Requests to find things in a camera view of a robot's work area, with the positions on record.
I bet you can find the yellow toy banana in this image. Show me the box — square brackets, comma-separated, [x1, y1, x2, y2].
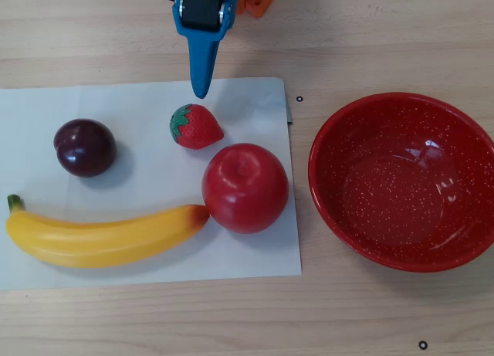
[5, 194, 211, 270]

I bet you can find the red toy strawberry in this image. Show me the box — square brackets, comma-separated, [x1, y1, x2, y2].
[168, 103, 225, 151]

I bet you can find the white paper sheet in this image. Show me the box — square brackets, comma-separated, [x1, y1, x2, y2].
[0, 76, 303, 291]

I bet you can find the red toy apple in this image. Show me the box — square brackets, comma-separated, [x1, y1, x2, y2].
[201, 142, 289, 235]

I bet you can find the red speckled bowl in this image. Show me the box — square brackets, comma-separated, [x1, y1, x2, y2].
[307, 92, 494, 273]

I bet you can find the dark purple toy plum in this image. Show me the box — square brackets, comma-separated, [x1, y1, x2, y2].
[52, 118, 117, 178]

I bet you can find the blue gripper with motor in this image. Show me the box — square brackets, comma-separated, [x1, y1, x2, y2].
[172, 0, 237, 100]

